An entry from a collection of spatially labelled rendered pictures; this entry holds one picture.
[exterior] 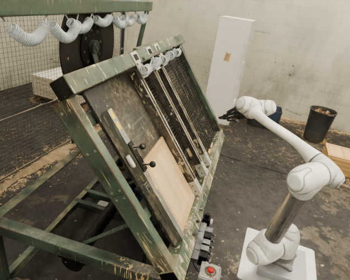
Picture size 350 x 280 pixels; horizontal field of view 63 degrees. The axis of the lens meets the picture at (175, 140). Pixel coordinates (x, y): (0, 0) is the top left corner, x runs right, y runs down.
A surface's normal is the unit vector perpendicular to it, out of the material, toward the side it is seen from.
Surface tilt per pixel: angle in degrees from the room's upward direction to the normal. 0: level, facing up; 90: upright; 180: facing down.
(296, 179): 85
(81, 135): 90
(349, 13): 90
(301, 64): 90
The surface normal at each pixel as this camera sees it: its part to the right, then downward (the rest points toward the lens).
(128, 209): -0.26, 0.41
